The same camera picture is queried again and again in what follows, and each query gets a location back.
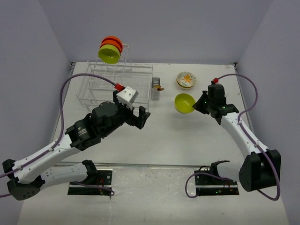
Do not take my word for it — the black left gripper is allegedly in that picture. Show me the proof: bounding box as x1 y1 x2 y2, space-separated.
102 90 150 137

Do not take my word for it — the lime green bowl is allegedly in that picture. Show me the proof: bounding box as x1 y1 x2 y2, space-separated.
174 93 195 114
98 44 120 64

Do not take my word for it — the blue patterned ceramic bowl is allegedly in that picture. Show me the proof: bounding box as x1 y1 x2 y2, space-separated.
176 81 195 90

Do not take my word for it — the orange flower ceramic bowl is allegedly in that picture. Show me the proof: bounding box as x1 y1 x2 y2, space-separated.
176 71 197 87

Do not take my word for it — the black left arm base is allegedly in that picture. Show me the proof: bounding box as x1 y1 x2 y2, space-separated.
67 170 113 197

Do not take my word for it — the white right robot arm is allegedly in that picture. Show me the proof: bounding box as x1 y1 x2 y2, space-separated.
193 84 281 192

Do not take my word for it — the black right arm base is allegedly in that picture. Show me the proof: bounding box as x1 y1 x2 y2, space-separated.
194 160 239 197

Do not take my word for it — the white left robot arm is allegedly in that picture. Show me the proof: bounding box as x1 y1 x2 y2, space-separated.
2 90 150 201

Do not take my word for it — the grey cutlery holder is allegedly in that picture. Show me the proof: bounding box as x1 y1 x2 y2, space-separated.
151 77 160 100

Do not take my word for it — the gold spoon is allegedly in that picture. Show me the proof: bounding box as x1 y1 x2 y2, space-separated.
154 85 164 91

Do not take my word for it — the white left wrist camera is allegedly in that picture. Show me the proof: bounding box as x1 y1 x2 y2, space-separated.
116 86 139 111

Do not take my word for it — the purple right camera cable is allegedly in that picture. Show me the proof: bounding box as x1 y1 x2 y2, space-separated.
210 74 281 201

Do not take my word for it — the white wire dish rack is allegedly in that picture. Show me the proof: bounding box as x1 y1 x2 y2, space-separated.
76 44 153 113

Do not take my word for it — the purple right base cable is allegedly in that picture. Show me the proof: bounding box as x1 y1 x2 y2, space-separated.
185 173 232 199

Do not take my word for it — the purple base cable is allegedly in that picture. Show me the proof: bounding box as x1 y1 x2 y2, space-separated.
185 173 232 199
72 180 115 197

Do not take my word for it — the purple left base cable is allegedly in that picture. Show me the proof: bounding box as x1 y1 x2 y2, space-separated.
72 180 115 197

